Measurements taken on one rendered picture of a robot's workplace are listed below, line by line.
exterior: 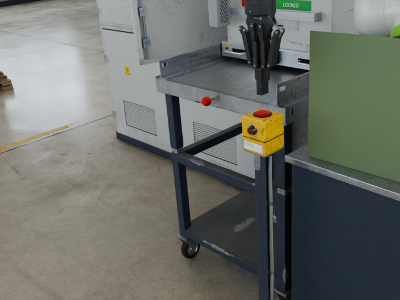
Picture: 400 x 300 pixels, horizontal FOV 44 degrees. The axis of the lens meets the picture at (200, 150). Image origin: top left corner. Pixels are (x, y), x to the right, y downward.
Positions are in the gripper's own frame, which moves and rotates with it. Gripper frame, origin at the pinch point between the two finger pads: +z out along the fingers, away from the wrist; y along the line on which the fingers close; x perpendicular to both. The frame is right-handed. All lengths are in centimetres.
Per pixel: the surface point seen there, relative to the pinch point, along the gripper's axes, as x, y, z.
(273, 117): 0.1, -3.5, 9.2
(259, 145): 4.2, -2.1, 15.9
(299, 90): -30.1, 10.4, 12.6
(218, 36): -66, 81, 9
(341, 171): -9.7, -17.7, 24.2
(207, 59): -44, 66, 12
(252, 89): -27.6, 27.8, 14.5
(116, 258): -1, 91, 99
